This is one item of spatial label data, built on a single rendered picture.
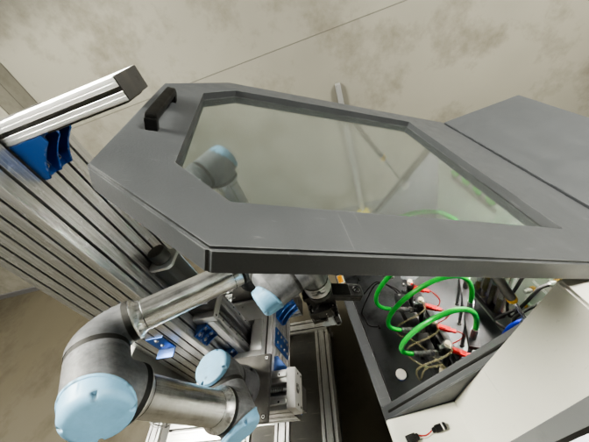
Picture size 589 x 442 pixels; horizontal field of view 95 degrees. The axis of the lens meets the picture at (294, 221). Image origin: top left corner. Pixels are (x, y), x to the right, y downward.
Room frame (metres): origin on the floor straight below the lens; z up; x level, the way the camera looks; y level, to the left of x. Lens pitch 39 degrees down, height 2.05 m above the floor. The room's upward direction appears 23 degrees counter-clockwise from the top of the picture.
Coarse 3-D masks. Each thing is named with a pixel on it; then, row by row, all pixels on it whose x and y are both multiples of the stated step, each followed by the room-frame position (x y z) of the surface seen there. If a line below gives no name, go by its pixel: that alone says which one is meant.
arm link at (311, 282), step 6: (300, 276) 0.42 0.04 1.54; (306, 276) 0.42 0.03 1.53; (312, 276) 0.42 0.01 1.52; (318, 276) 0.42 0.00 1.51; (324, 276) 0.43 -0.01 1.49; (300, 282) 0.41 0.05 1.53; (306, 282) 0.41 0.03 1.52; (312, 282) 0.42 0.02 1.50; (318, 282) 0.42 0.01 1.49; (324, 282) 0.43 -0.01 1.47; (306, 288) 0.41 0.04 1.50; (312, 288) 0.42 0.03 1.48; (318, 288) 0.42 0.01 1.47
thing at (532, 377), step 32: (576, 288) 0.16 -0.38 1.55; (544, 320) 0.16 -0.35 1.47; (576, 320) 0.13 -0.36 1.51; (512, 352) 0.17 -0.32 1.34; (544, 352) 0.13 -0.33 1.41; (576, 352) 0.10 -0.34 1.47; (480, 384) 0.17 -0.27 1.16; (512, 384) 0.13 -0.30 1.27; (544, 384) 0.10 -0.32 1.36; (576, 384) 0.07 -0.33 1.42; (480, 416) 0.13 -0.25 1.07; (512, 416) 0.09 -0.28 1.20; (544, 416) 0.06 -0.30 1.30
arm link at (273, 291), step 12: (252, 276) 0.48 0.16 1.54; (264, 276) 0.46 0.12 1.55; (276, 276) 0.44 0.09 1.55; (288, 276) 0.43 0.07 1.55; (264, 288) 0.42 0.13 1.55; (276, 288) 0.41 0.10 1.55; (288, 288) 0.41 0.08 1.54; (300, 288) 0.41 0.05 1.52; (264, 300) 0.40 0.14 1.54; (276, 300) 0.39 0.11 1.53; (288, 300) 0.40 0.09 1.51; (264, 312) 0.39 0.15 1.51
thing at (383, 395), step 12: (336, 276) 0.82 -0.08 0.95; (348, 312) 0.62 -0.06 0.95; (360, 324) 0.55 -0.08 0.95; (360, 336) 0.50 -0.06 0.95; (360, 348) 0.46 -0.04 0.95; (372, 348) 0.45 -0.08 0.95; (372, 360) 0.40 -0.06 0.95; (372, 372) 0.37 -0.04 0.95; (384, 384) 0.32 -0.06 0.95; (384, 396) 0.29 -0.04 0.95
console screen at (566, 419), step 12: (588, 396) 0.05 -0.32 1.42; (576, 408) 0.05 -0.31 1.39; (588, 408) 0.04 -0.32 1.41; (552, 420) 0.05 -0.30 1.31; (564, 420) 0.05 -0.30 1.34; (576, 420) 0.04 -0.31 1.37; (588, 420) 0.03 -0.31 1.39; (528, 432) 0.06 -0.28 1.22; (540, 432) 0.05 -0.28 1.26; (552, 432) 0.04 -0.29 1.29; (564, 432) 0.03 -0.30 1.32; (576, 432) 0.03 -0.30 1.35; (588, 432) 0.02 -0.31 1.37
